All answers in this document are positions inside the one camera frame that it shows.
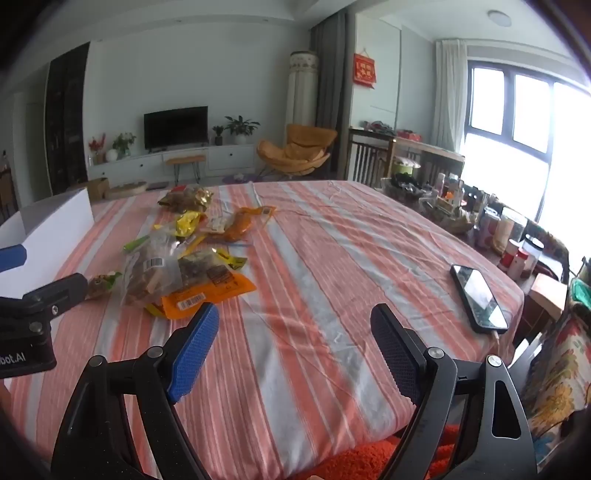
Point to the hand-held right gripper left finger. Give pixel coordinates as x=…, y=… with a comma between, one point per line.
x=194, y=353

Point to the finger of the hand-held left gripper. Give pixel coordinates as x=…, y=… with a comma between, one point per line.
x=57, y=288
x=9, y=258

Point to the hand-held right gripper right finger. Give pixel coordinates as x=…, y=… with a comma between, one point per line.
x=397, y=355

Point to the small green snack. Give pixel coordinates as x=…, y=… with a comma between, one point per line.
x=101, y=282

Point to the white board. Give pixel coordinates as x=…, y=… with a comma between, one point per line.
x=51, y=221

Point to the orange snack packet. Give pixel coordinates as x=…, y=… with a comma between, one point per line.
x=217, y=295

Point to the dark yellow-edged snack packet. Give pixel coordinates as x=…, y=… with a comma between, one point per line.
x=207, y=268

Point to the green snack packet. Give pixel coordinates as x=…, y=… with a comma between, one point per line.
x=136, y=243

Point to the clear barcode snack bag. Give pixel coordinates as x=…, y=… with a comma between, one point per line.
x=147, y=272

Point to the yellow snack packet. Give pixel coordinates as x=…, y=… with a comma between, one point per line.
x=188, y=224

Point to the white snack bar packet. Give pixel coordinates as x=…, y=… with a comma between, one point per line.
x=217, y=225

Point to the clear bag of walnuts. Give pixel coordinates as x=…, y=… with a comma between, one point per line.
x=184, y=198

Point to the black smartphone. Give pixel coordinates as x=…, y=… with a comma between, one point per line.
x=478, y=295

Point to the cardboard box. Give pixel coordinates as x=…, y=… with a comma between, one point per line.
x=98, y=189

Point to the orange fluffy rug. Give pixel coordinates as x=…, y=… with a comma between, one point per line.
x=351, y=461

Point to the orange grey striped tablecloth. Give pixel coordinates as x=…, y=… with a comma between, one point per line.
x=300, y=258

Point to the red flowers in vase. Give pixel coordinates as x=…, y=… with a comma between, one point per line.
x=96, y=146

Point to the dark display cabinet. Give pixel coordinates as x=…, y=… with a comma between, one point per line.
x=67, y=120

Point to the green plant in round vase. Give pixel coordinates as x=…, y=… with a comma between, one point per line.
x=121, y=143

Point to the row of bottles and jars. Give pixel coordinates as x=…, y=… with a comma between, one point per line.
x=489, y=226

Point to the floral chair cushion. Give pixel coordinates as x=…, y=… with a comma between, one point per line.
x=558, y=369

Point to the basket of small things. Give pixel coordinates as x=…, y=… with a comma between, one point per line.
x=404, y=189

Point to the wooden stool with metal legs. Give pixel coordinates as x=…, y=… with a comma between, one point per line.
x=184, y=160

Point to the white tv cabinet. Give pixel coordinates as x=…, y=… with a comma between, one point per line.
x=221, y=157

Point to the black television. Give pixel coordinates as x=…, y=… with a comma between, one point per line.
x=175, y=127

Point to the wooden railed crib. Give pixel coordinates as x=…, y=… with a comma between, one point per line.
x=369, y=157

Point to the small plant in dark pot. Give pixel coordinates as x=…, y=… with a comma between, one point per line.
x=218, y=134

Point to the orange lounge chair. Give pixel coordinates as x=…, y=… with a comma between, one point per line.
x=295, y=152

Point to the leafy plant in white pot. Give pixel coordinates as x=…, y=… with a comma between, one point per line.
x=240, y=127

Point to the white curtain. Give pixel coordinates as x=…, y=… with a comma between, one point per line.
x=450, y=92

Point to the dark-framed window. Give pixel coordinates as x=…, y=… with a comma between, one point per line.
x=531, y=115

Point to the covered standing air conditioner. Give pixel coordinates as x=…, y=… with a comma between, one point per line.
x=300, y=92

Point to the grey curtain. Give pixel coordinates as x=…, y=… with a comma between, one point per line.
x=330, y=83

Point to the round ceiling lamp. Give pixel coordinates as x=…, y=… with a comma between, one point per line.
x=499, y=17

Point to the red wall hanging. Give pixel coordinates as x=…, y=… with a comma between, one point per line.
x=364, y=69

